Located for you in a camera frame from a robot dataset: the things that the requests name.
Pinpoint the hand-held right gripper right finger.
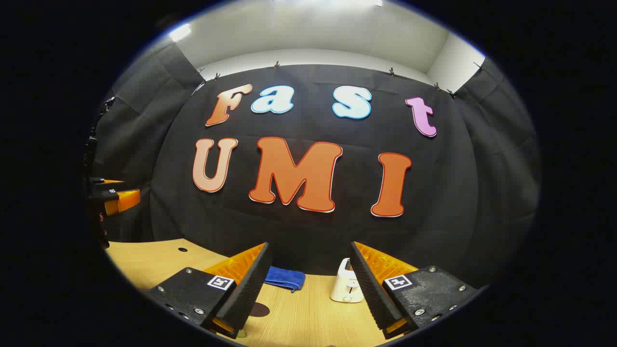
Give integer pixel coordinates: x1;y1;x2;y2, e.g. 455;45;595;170
350;242;478;339

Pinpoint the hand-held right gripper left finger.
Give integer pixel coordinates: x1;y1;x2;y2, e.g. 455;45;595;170
147;242;270;339

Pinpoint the white toaster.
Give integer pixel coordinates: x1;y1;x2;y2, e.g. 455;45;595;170
330;258;364;303

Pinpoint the blue towel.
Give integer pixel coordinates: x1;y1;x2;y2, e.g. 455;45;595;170
264;266;306;293

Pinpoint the ceiling light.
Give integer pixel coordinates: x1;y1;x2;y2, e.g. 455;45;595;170
169;23;192;43

